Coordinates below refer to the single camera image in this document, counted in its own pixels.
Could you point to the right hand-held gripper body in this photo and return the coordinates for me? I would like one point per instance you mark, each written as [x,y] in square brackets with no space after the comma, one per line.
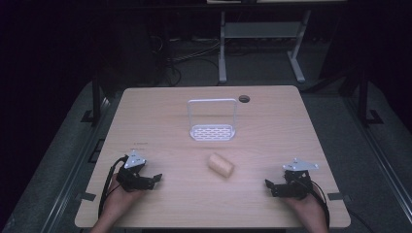
[296,181]

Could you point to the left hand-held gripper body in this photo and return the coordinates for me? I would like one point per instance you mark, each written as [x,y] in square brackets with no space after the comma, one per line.
[134,174]

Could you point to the beige bread roll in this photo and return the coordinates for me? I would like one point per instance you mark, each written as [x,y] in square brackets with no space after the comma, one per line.
[221,165]

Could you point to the person's left hand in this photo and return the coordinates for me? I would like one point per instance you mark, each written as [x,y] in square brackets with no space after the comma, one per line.
[120,197]

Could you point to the person's right hand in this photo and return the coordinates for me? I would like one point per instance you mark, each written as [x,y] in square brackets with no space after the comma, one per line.
[307,207]

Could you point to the black metal stand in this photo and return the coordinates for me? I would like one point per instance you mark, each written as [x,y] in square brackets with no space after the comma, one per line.
[364,100]
[95,100]

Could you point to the grey metal desk frame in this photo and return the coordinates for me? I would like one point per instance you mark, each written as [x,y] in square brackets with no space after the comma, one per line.
[259,45]

